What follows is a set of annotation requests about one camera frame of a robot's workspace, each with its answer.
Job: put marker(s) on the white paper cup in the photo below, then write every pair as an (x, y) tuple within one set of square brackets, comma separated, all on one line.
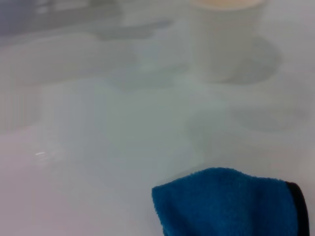
[(226, 37)]

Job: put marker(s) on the blue rag with black trim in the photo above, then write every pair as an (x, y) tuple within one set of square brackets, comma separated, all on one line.
[(221, 204)]

